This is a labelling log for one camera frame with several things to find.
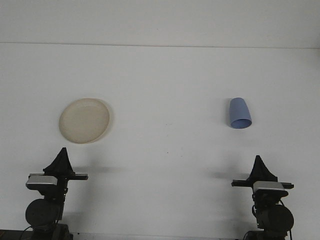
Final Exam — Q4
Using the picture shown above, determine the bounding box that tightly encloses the pale grey camera box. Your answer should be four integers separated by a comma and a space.
252, 181, 289, 199
25, 175, 58, 190

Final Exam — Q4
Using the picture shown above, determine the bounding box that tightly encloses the pale round plate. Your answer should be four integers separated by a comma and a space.
58, 97, 112, 145

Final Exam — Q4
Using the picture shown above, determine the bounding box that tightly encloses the pale blue cup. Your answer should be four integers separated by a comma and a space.
228, 97, 253, 130

